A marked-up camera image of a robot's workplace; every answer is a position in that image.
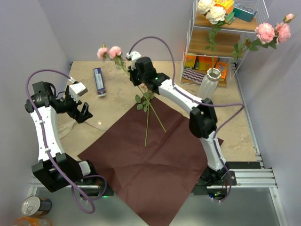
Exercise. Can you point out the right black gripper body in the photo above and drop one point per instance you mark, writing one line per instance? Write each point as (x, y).
(137, 78)

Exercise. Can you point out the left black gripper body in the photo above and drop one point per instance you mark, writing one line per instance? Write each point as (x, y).
(67, 105)

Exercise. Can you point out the beige printed ribbon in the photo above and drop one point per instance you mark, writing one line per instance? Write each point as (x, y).
(90, 125)

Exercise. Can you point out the pink rose bouquet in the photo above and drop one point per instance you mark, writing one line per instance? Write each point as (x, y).
(143, 104)

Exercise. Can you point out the pink rose stem two blooms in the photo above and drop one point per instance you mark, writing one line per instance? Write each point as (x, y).
(115, 54)

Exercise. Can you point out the red wrapping paper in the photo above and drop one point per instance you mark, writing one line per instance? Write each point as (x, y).
(151, 161)

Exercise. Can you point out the white rose stem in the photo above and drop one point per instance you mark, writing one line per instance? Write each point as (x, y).
(216, 16)

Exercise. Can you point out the pink rose stem three blooms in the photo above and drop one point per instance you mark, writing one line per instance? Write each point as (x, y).
(266, 36)

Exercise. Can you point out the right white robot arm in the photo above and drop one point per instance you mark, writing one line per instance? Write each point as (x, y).
(202, 120)

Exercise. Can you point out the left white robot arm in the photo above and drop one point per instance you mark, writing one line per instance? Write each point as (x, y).
(44, 107)

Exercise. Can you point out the white ribbed vase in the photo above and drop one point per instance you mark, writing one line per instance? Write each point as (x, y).
(209, 83)

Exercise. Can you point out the purple toothpaste box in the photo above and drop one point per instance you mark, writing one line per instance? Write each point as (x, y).
(101, 91)

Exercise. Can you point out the purple wavy pattern cloth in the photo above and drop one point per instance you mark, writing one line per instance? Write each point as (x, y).
(193, 76)

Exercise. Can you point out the orange box bottom shelf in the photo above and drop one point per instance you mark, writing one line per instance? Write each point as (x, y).
(200, 62)

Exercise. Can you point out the orange box shelf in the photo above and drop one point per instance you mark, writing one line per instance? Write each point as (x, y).
(200, 62)
(228, 5)

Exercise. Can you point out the small orange packet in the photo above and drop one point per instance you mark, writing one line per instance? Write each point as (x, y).
(222, 67)

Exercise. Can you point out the green sponge stack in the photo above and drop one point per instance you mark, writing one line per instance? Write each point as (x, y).
(229, 17)

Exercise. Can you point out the silver top tin can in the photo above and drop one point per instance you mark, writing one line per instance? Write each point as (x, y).
(34, 206)

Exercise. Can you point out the orange box top shelf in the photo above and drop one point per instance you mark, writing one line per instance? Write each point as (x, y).
(228, 5)

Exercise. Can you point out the teal box top shelf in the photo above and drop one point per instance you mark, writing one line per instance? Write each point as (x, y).
(244, 12)

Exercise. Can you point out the orange plastic bottle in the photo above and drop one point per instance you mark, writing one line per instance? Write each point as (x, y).
(28, 221)

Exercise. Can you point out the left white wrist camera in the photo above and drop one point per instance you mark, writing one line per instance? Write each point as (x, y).
(77, 90)

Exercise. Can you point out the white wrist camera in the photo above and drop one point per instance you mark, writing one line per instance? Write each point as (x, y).
(77, 90)
(133, 57)

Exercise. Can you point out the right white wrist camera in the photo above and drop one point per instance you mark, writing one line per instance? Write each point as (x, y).
(133, 57)

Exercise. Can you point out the white wire shelf rack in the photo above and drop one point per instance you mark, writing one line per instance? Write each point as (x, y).
(227, 37)

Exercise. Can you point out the aluminium rail frame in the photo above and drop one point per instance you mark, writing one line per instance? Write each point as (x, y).
(253, 201)

